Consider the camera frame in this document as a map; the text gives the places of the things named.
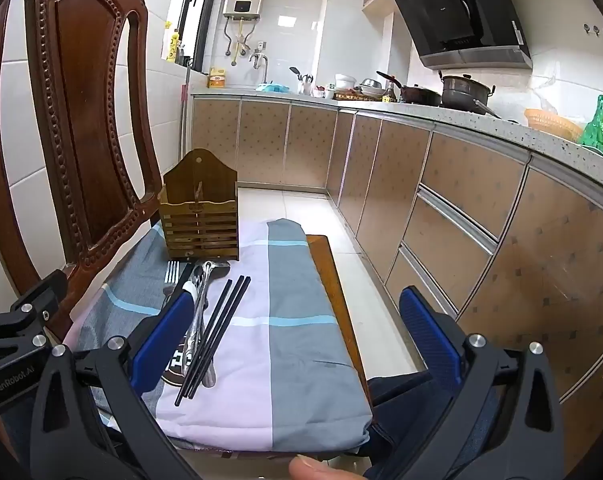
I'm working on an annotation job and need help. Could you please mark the brown lower kitchen cabinets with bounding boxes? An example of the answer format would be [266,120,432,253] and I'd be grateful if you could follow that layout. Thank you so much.
[188,95,603,463]

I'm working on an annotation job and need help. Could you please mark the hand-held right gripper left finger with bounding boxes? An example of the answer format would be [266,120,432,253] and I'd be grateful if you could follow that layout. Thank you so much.
[30,290,203,480]

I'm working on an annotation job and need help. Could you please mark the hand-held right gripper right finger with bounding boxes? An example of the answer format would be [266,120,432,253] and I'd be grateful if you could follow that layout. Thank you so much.
[396,286,566,480]

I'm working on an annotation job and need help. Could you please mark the black lidded pot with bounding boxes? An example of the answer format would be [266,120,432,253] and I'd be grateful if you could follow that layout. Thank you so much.
[438,72,503,120]

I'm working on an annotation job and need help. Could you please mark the wooden utensil holder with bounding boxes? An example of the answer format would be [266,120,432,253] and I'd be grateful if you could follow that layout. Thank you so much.
[160,148,240,262]

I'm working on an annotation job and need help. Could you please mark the person's right hand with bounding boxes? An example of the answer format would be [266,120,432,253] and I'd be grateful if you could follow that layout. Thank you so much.
[288,455,368,480]

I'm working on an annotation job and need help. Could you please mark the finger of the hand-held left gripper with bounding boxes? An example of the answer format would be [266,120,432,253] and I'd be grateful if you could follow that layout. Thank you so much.
[0,269,69,362]

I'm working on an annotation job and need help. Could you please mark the water heater pipes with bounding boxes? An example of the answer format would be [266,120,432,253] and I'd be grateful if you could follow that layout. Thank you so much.
[223,20,263,67]

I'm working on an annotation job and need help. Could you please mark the metal fork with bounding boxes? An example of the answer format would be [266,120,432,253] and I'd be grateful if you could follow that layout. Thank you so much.
[162,261,181,297]

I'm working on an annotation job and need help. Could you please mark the patterned tray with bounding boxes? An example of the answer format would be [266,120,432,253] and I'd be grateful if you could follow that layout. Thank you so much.
[331,88,383,102]

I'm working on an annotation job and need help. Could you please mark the orange basket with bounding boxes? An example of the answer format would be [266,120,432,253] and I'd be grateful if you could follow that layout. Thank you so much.
[524,108,585,143]

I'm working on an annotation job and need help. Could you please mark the cup of kitchen tools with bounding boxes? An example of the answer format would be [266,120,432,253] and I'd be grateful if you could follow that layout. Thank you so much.
[289,66,315,97]

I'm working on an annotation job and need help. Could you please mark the black range hood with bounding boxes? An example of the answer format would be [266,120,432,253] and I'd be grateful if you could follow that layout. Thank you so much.
[387,0,533,71]

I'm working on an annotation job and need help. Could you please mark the yellow bottle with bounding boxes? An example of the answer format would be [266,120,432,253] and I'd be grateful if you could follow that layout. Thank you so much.
[164,27,181,64]

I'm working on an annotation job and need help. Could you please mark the carved wooden chair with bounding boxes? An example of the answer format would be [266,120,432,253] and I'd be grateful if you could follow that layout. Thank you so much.
[0,0,375,461]

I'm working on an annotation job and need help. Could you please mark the black wok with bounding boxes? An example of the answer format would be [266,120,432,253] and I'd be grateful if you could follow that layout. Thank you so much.
[376,70,443,108]

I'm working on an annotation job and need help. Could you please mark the dark framed window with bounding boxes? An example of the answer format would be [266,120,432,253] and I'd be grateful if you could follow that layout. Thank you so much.
[178,0,218,74]

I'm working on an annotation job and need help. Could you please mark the mop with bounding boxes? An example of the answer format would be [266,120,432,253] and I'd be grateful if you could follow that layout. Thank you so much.
[180,66,188,163]

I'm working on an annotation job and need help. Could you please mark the metal faucet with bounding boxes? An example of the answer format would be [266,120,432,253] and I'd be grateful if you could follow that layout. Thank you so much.
[249,52,270,86]

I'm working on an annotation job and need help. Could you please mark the speckled kitchen countertop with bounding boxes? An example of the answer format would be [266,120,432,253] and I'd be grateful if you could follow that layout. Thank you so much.
[190,85,603,173]

